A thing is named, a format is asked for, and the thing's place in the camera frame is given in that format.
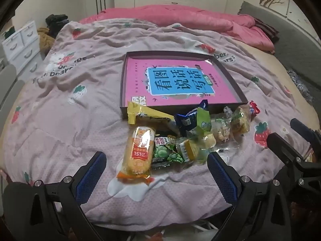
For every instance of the dark patterned cloth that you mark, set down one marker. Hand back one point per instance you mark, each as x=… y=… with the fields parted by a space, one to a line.
x=301 y=85

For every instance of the dark striped pillow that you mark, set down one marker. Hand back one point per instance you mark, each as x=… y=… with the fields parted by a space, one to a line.
x=268 y=30

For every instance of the yellow wafer packet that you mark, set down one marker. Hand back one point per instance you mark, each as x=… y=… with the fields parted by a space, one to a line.
x=145 y=113

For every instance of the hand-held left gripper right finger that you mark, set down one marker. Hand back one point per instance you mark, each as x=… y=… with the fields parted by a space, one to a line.
x=222 y=178

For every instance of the light green candy packet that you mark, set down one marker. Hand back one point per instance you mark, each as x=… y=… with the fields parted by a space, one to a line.
x=203 y=124

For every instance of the clear barcode cracker packet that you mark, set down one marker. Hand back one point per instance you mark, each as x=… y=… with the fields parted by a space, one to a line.
x=188 y=149

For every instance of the black green pea packet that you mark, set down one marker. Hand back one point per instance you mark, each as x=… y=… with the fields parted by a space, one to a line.
x=164 y=154

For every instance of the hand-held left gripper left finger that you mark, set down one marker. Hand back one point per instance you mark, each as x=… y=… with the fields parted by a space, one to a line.
x=92 y=174

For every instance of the green label cracker packet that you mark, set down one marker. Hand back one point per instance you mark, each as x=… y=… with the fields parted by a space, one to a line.
x=240 y=120

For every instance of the orange noodle snack packet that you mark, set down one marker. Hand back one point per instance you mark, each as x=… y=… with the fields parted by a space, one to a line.
x=139 y=155

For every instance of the strawberry printed blanket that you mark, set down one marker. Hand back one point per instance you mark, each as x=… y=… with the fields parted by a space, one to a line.
x=75 y=130

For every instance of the pink book with blue panel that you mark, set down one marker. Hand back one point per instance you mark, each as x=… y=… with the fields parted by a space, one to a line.
x=136 y=80

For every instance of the beige bed sheet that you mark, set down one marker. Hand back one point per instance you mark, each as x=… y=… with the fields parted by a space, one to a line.
x=270 y=60

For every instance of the brown plush toy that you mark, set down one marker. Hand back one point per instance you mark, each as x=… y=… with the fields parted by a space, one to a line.
x=45 y=40

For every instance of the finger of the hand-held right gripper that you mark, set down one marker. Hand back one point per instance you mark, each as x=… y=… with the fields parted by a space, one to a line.
x=304 y=129
x=283 y=145

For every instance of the pile of dark clothes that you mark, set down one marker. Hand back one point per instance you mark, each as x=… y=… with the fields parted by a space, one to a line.
x=56 y=21

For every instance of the white drawer cabinet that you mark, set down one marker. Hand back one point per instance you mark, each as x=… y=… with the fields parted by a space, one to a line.
x=22 y=45

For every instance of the long red snack packet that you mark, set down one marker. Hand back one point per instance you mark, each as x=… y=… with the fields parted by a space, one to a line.
x=254 y=109

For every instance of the blue cookie packet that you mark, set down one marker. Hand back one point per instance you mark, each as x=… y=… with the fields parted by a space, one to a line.
x=186 y=120

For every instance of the dark shallow cardboard box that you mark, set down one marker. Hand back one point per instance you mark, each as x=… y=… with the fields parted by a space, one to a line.
x=168 y=56

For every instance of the pink quilt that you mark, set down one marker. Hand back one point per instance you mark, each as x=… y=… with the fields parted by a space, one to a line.
x=200 y=20

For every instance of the grey padded headboard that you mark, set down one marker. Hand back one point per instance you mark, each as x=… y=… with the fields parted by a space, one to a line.
x=296 y=45

